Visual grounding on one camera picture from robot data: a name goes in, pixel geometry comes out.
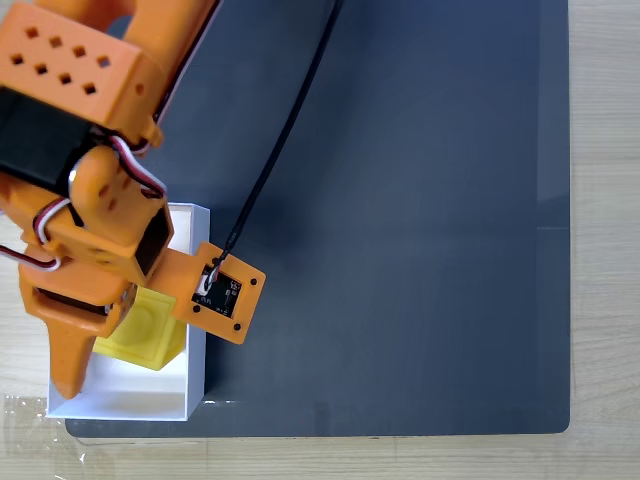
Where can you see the yellow embossed block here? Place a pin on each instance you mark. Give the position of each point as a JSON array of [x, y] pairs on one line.
[[145, 335]]

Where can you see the clear adhesive tape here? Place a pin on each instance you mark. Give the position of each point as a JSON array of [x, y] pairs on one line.
[[25, 430]]

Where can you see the dark grey textured mat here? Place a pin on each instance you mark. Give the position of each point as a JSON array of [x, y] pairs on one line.
[[400, 200]]

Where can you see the orange gripper camera mount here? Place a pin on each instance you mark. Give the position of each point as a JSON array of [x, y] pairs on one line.
[[220, 295]]

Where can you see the white open box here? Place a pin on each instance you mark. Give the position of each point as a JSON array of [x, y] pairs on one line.
[[125, 395]]

